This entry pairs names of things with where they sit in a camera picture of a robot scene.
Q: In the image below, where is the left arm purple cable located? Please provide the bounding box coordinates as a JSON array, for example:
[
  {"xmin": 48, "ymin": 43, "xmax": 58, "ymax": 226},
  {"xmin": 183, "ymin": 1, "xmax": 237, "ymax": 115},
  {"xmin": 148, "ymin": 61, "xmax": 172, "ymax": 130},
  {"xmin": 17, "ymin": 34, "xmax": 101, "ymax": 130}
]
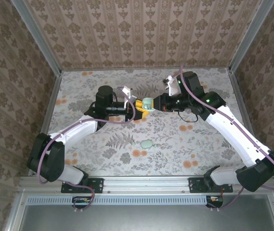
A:
[{"xmin": 37, "ymin": 86, "xmax": 135, "ymax": 212}]

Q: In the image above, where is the aluminium frame corner post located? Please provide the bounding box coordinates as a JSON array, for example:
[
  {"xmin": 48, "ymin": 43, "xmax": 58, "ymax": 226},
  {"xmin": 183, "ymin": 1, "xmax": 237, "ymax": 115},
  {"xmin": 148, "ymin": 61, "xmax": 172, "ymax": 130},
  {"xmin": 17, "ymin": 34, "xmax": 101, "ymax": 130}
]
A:
[
  {"xmin": 228, "ymin": 0, "xmax": 274, "ymax": 73},
  {"xmin": 10, "ymin": 0, "xmax": 63, "ymax": 76}
]

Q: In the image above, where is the aluminium side frame rail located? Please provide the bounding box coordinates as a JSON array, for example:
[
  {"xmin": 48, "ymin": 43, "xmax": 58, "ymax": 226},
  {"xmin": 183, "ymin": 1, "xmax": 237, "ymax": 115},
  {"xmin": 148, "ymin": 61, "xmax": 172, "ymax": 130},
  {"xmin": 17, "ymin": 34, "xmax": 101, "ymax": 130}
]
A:
[
  {"xmin": 227, "ymin": 71, "xmax": 272, "ymax": 154},
  {"xmin": 28, "ymin": 72, "xmax": 63, "ymax": 180}
]

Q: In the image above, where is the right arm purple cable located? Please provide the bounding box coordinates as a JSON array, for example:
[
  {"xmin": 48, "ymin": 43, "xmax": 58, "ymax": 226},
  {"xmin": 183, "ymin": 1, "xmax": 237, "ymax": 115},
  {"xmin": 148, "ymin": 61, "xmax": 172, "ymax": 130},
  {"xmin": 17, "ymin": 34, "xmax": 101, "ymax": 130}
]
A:
[{"xmin": 179, "ymin": 63, "xmax": 274, "ymax": 212}]

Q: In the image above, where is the grey sheet metal panel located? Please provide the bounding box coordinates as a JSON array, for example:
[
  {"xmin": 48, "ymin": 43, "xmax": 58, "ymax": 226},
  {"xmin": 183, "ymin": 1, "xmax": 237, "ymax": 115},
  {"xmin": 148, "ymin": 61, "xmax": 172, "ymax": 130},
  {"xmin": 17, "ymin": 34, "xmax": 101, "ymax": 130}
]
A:
[{"xmin": 6, "ymin": 192, "xmax": 274, "ymax": 231}]

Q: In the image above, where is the slotted grey cable duct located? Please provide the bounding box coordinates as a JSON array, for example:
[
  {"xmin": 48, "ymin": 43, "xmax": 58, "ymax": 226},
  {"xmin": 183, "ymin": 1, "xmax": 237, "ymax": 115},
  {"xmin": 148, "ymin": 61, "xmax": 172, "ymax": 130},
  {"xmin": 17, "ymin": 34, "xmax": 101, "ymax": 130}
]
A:
[{"xmin": 27, "ymin": 196, "xmax": 224, "ymax": 205}]

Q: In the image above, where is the aluminium front frame rail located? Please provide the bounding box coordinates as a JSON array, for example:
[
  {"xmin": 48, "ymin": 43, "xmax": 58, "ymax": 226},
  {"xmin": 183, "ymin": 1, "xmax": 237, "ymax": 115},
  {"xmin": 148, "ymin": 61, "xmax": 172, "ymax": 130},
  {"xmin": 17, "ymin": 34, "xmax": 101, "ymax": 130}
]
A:
[{"xmin": 18, "ymin": 176, "xmax": 274, "ymax": 193}]

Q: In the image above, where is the aluminium back frame rail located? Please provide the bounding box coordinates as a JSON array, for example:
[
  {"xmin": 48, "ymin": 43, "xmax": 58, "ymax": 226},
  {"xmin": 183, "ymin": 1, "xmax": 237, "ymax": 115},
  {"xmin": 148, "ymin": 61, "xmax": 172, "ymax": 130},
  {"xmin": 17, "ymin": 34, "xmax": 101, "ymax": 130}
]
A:
[{"xmin": 61, "ymin": 67, "xmax": 231, "ymax": 72}]

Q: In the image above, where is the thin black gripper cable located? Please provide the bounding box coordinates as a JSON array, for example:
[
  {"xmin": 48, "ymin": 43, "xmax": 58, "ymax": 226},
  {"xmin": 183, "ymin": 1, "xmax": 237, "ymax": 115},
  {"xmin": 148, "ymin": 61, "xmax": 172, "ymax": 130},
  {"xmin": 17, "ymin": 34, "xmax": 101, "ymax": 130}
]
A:
[{"xmin": 178, "ymin": 111, "xmax": 199, "ymax": 124}]

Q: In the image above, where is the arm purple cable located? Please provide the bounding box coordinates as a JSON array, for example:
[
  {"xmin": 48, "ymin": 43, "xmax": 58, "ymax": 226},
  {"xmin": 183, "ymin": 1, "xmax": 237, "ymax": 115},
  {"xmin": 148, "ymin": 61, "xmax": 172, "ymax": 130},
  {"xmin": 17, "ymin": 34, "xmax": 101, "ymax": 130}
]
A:
[
  {"xmin": 37, "ymin": 86, "xmax": 135, "ymax": 212},
  {"xmin": 179, "ymin": 63, "xmax": 274, "ymax": 212}
]

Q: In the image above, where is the floral patterned table mat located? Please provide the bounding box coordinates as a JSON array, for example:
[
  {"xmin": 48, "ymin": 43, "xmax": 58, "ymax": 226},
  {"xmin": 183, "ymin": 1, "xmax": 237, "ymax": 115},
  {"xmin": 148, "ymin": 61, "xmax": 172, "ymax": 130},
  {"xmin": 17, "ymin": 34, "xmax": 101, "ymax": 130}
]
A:
[{"xmin": 42, "ymin": 68, "xmax": 258, "ymax": 178}]

